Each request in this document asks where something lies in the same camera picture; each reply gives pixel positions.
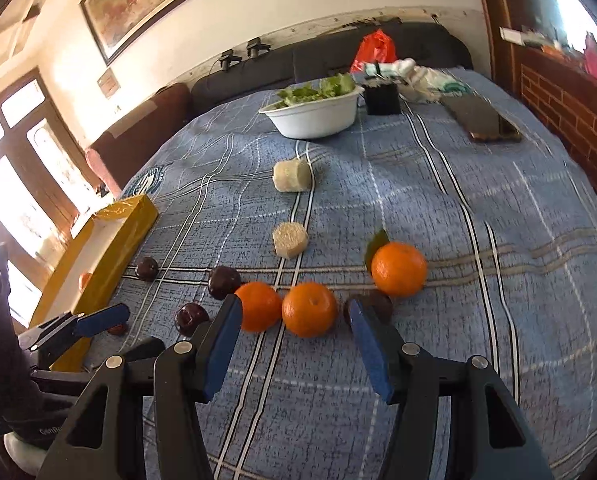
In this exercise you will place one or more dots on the small banana piece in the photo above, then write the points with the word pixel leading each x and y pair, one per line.
pixel 289 241

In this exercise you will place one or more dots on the black leather sofa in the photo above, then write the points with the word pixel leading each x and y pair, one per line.
pixel 288 70

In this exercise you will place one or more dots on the dark purple plum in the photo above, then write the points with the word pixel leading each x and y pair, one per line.
pixel 147 268
pixel 191 318
pixel 223 281
pixel 376 304

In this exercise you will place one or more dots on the black tracker device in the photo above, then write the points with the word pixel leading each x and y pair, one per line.
pixel 230 59
pixel 257 47

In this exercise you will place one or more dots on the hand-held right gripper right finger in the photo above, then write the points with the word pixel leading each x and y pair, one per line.
pixel 373 355

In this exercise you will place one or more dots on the white bowl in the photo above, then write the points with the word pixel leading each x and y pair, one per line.
pixel 313 117

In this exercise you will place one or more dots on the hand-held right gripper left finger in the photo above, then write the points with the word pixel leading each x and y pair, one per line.
pixel 222 347

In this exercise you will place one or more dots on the wooden glass door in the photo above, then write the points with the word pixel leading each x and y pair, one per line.
pixel 28 170

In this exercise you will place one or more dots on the orange tangerine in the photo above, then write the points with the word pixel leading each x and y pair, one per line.
pixel 399 268
pixel 309 309
pixel 84 280
pixel 261 306

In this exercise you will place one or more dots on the small wall plaque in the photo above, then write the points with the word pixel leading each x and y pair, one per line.
pixel 108 84

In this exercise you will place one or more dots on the green lettuce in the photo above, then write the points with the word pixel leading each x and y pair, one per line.
pixel 318 89

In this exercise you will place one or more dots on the yellow cardboard box tray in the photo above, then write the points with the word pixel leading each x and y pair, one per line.
pixel 103 255

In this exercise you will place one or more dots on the red plastic bag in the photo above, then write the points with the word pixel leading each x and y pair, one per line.
pixel 373 50

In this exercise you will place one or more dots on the white plastic bag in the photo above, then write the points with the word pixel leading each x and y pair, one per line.
pixel 428 82

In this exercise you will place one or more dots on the framed wall painting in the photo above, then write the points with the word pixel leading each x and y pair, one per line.
pixel 143 0

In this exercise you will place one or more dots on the wooden mirror cabinet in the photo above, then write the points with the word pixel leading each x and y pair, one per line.
pixel 553 95

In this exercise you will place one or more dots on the small red jujube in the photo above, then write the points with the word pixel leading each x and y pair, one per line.
pixel 117 330

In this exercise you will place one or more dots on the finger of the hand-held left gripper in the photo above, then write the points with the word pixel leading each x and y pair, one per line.
pixel 146 347
pixel 101 319

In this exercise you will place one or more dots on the black container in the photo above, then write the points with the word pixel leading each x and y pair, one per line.
pixel 381 97

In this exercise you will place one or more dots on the dark smartphone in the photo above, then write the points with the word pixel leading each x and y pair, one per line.
pixel 481 117

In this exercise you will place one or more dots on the brown armchair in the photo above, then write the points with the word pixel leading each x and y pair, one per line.
pixel 138 135

